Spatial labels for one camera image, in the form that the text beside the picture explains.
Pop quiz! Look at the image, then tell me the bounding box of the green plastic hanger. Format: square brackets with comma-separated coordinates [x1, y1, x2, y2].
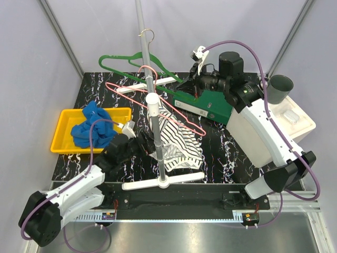
[98, 51, 197, 101]

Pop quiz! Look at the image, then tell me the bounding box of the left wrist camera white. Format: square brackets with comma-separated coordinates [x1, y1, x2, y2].
[117, 120, 136, 139]

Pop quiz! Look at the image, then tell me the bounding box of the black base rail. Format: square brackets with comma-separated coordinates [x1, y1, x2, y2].
[98, 182, 270, 222]

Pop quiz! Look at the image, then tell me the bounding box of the blue tank top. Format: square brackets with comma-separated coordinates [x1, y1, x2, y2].
[71, 101, 117, 149]

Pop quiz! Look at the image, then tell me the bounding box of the pink wire hanger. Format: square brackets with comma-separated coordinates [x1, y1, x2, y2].
[105, 65, 206, 137]

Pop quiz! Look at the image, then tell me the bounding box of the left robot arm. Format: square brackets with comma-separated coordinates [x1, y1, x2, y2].
[18, 131, 155, 247]

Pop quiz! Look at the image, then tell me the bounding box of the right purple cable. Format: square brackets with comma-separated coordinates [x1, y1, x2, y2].
[204, 40, 321, 227]

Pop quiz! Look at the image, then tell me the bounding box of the grey clothes stand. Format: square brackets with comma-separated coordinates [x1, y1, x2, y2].
[122, 0, 204, 191]

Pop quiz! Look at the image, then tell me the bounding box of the yellow plastic tray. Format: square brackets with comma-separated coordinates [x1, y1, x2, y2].
[50, 107, 132, 154]

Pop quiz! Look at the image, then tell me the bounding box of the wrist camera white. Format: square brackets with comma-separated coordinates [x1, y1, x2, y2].
[117, 120, 136, 139]
[191, 46, 209, 75]

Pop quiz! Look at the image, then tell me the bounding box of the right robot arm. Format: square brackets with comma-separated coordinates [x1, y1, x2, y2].
[177, 47, 316, 209]

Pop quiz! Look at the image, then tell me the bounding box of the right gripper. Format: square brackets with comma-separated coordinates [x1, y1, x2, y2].
[176, 62, 229, 99]

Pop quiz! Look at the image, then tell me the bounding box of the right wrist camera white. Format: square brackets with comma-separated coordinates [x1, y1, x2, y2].
[191, 46, 209, 75]

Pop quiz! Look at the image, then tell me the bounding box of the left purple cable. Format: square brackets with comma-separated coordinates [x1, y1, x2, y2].
[21, 119, 124, 253]

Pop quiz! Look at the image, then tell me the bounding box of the purple cable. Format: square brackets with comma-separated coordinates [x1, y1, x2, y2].
[204, 40, 321, 227]
[21, 119, 124, 253]

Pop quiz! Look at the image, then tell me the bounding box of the grey mug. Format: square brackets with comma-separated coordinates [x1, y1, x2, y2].
[266, 75, 294, 104]

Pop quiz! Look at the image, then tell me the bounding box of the green ring binder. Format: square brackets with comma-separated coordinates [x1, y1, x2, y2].
[173, 91, 233, 125]

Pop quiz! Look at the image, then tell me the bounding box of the white foam box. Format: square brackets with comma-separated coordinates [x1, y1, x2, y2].
[226, 96, 316, 168]

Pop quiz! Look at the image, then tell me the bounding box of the striped tank top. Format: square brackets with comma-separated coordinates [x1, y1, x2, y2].
[158, 101, 203, 172]

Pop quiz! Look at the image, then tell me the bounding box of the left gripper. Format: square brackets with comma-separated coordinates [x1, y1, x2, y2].
[118, 130, 163, 163]

